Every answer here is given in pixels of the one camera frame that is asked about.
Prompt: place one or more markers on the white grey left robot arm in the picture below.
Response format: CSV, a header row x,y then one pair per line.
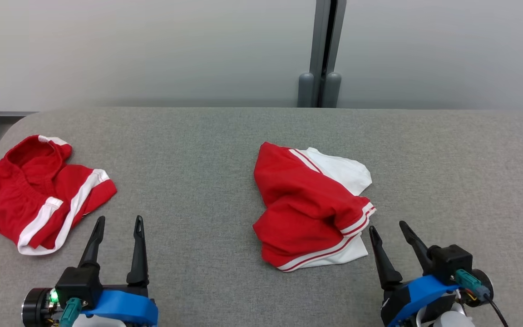
x,y
98,321

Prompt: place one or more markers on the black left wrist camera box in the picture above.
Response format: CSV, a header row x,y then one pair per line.
x,y
77,281

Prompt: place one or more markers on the red white basketball jersey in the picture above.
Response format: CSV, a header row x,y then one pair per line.
x,y
298,204

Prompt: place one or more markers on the red shorts with white stripes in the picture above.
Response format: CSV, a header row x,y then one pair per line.
x,y
12,200

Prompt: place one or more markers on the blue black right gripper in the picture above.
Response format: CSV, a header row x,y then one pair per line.
x,y
416,290

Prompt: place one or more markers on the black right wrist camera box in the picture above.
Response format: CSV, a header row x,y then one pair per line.
x,y
450,263

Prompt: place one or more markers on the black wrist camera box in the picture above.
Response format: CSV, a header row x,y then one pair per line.
x,y
77,281
450,263

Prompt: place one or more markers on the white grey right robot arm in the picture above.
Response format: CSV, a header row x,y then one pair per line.
x,y
452,320

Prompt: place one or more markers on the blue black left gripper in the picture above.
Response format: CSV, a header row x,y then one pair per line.
x,y
125,306

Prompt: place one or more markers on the grey partition joint post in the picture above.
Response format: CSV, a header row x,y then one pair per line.
x,y
320,45

